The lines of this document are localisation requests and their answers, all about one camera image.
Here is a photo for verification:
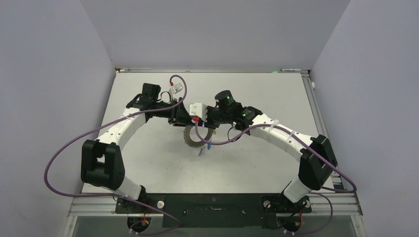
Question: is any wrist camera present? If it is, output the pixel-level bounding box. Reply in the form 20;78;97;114
189;103;208;122
170;83;183;96

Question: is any aluminium front rail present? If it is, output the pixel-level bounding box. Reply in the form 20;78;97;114
68;193;363;217

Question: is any blue capped key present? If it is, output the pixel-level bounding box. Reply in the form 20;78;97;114
198;144;211;157

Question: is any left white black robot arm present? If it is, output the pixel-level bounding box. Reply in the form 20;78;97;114
81;83;186;212

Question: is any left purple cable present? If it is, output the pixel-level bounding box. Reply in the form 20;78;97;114
43;75;188;236

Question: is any red white marker pen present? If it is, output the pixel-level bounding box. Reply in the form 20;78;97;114
280;69;302;72

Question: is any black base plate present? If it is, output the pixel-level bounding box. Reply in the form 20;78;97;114
115;194;312;229

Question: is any aluminium back rail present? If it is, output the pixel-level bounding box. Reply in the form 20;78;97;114
115;68;310;74

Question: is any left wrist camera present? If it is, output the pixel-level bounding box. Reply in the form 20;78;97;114
170;83;183;96

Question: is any round metal keyring disc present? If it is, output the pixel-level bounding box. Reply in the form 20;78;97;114
183;125;215;148

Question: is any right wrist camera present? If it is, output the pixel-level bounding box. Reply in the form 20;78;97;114
189;103;208;122

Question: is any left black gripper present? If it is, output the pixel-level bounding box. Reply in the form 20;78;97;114
152;97;196;127

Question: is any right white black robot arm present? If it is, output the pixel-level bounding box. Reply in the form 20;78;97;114
189;90;337;211

